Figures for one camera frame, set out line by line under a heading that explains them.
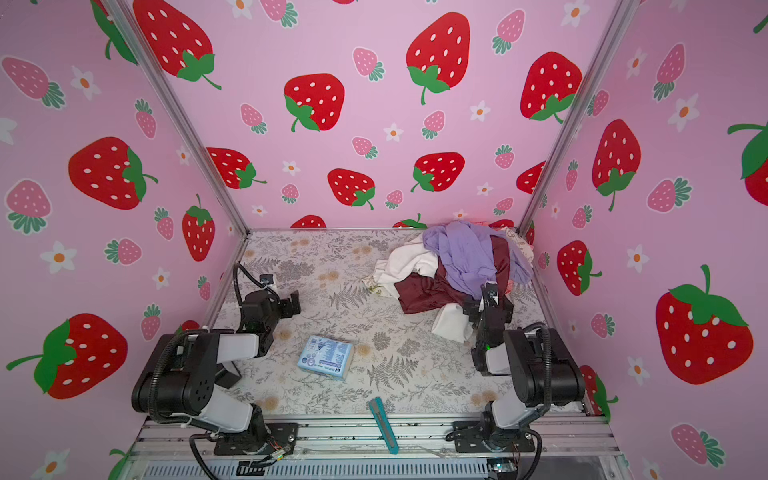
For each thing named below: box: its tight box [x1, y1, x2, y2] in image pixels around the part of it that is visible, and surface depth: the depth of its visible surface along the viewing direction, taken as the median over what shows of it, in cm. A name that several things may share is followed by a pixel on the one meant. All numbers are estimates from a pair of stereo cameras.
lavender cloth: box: [422, 221, 534, 298], surface depth 97 cm
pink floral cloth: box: [505, 227, 534, 268], surface depth 109 cm
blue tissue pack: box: [297, 335, 354, 380], surface depth 84 cm
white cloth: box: [375, 234, 474, 344], surface depth 100 cm
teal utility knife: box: [368, 397, 399, 455], surface depth 78 cm
